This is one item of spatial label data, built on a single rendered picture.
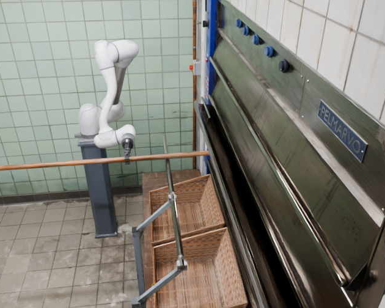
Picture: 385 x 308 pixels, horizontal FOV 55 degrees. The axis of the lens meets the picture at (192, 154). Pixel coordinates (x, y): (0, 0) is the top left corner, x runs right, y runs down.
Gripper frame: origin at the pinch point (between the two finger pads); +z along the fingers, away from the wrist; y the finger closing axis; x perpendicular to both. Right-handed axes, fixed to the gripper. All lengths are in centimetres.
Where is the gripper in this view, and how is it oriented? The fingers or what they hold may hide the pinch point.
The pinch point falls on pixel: (127, 158)
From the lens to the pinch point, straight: 237.8
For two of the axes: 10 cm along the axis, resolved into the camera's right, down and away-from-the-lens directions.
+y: 0.0, 8.5, 5.2
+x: -9.9, 0.7, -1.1
